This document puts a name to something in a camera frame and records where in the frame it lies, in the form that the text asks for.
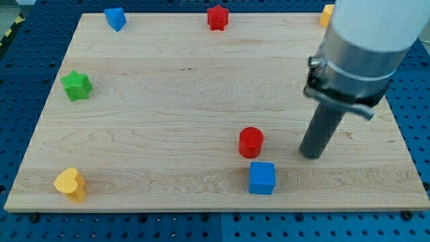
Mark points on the blue triangular block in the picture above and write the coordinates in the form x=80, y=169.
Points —
x=115, y=18

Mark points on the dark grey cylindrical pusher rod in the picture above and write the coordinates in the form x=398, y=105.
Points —
x=320, y=131

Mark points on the yellow heart block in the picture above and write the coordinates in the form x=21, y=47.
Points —
x=71, y=184

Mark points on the red cylinder block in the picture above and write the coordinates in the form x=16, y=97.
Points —
x=250, y=142

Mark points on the blue cube block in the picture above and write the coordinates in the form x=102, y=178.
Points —
x=261, y=178

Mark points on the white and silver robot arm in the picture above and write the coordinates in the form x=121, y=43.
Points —
x=363, y=47

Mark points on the yellow block at top right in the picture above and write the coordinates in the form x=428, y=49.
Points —
x=326, y=15

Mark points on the green star block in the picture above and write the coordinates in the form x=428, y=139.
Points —
x=76, y=86

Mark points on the red star block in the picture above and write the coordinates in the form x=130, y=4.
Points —
x=217, y=18

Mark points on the light wooden board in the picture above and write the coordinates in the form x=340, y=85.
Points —
x=160, y=130

